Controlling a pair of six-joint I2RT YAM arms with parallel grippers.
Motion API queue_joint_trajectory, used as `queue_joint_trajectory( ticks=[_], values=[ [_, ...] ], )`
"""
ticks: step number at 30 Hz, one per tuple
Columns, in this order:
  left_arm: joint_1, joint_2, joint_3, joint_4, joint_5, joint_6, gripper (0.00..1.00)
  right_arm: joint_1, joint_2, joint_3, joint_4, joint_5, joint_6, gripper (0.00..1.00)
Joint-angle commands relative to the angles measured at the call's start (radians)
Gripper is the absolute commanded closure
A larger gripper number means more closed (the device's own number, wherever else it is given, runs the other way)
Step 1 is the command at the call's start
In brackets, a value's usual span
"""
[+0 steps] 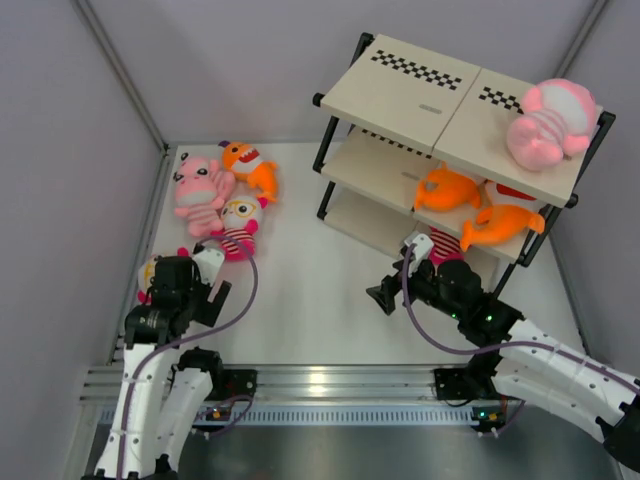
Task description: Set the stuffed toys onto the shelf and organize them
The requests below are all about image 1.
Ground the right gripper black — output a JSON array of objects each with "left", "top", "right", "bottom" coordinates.
[{"left": 367, "top": 254, "right": 465, "bottom": 321}]

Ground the white head glasses magenta plush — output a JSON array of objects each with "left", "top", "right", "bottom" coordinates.
[{"left": 214, "top": 195, "right": 268, "bottom": 262}]

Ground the light pink striped plush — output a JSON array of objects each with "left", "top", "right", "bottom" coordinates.
[{"left": 173, "top": 152, "right": 236, "bottom": 238}]

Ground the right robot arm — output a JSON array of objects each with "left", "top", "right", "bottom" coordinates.
[{"left": 366, "top": 260, "right": 639, "bottom": 471}]

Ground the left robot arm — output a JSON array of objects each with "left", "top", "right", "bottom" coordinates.
[{"left": 91, "top": 247, "right": 231, "bottom": 479}]

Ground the magenta striped plush on shelf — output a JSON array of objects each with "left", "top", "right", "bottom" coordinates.
[{"left": 429, "top": 227, "right": 464, "bottom": 266}]

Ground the orange shark plush left shelf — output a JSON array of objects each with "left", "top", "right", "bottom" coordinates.
[{"left": 413, "top": 161, "right": 486, "bottom": 212}]

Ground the orange shark plush shelf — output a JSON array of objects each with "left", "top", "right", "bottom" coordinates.
[
  {"left": 413, "top": 161, "right": 486, "bottom": 212},
  {"left": 459, "top": 205, "right": 546, "bottom": 251}
]

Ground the orange shark plush right shelf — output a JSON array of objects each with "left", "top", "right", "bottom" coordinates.
[{"left": 459, "top": 205, "right": 546, "bottom": 251}]

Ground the three-tier beige shelf rack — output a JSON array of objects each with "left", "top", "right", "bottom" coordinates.
[{"left": 311, "top": 32, "right": 617, "bottom": 305}]

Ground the light pink plush on shelf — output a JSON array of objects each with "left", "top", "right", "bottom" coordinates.
[{"left": 506, "top": 78, "right": 598, "bottom": 171}]

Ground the orange shark plush on table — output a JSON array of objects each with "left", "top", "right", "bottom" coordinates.
[{"left": 218, "top": 140, "right": 279, "bottom": 203}]

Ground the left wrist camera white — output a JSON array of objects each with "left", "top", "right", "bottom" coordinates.
[{"left": 192, "top": 247, "right": 225, "bottom": 287}]

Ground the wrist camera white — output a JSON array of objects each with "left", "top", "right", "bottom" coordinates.
[
  {"left": 192, "top": 247, "right": 225, "bottom": 287},
  {"left": 403, "top": 231, "right": 434, "bottom": 262}
]

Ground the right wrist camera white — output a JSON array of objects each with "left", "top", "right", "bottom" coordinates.
[{"left": 403, "top": 231, "right": 434, "bottom": 262}]

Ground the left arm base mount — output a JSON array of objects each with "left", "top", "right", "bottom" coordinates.
[{"left": 205, "top": 368, "right": 258, "bottom": 402}]

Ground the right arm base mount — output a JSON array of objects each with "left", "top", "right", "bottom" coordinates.
[{"left": 433, "top": 368, "right": 500, "bottom": 401}]

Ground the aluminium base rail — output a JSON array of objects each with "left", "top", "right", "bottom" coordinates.
[{"left": 78, "top": 363, "right": 625, "bottom": 406}]

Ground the slotted cable duct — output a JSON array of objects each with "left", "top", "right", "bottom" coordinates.
[{"left": 99, "top": 405, "right": 501, "bottom": 427}]

